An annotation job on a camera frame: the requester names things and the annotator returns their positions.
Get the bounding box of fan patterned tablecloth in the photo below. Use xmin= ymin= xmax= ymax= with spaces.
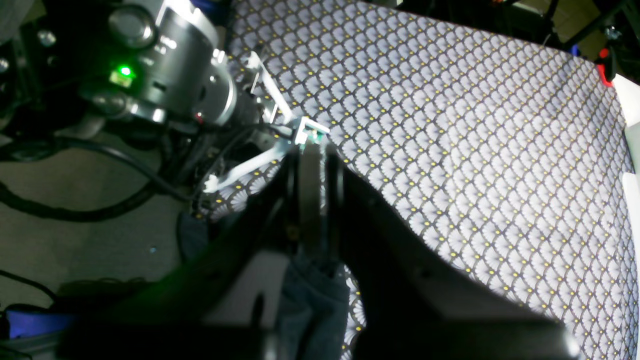
xmin=229 ymin=0 xmax=639 ymax=360

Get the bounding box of dark grey T-shirt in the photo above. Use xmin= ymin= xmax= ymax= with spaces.
xmin=177 ymin=210 xmax=353 ymax=360

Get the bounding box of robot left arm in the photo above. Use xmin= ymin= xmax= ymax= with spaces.
xmin=1 ymin=0 xmax=329 ymax=223

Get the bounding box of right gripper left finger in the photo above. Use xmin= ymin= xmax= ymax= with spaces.
xmin=60 ymin=145 xmax=323 ymax=360

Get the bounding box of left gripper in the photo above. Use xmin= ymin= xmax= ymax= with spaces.
xmin=202 ymin=51 xmax=330 ymax=193

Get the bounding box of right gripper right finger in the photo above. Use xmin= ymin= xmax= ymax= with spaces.
xmin=326 ymin=145 xmax=583 ymax=360

